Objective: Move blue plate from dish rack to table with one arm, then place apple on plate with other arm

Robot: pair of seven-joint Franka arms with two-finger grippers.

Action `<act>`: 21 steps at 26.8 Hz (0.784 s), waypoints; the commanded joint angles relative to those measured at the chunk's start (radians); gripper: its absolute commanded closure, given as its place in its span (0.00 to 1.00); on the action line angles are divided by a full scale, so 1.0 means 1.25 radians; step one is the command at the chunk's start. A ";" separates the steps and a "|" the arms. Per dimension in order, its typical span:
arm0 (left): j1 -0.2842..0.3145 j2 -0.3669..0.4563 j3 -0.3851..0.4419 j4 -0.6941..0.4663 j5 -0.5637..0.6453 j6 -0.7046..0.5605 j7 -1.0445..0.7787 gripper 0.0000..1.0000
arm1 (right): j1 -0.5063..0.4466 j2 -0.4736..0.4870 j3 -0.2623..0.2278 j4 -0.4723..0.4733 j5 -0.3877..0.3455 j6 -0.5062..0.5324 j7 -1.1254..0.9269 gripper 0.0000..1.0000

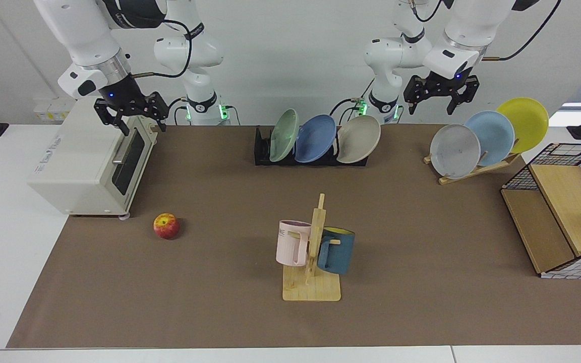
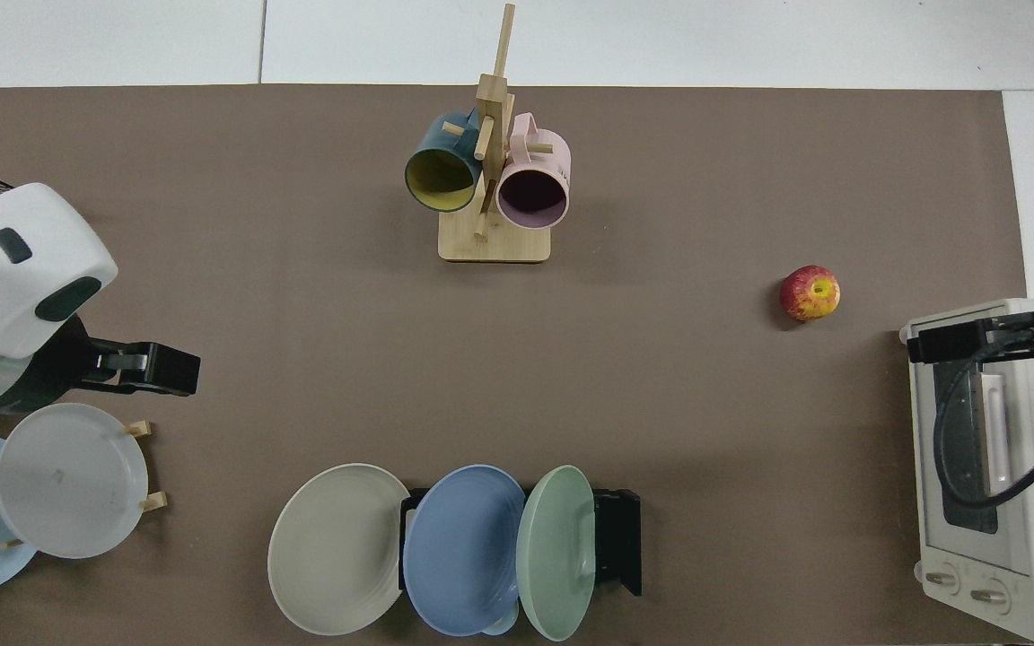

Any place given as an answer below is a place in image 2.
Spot red yellow apple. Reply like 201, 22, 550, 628
780, 265, 841, 322

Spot wooden plate rack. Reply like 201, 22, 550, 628
0, 420, 168, 550

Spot grey plate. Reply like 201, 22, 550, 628
0, 403, 150, 560

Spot beige plate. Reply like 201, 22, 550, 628
267, 463, 412, 637

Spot black dish rack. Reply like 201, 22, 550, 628
399, 489, 642, 598

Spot pale green plate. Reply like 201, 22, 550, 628
516, 465, 597, 642

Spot brown table cloth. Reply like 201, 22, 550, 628
0, 85, 1030, 646

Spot dark teal mug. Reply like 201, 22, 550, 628
405, 109, 482, 214

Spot wooden cup stand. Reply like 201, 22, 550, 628
438, 3, 552, 263

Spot pink mug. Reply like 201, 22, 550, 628
496, 112, 572, 231

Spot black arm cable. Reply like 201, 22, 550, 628
933, 339, 1034, 511

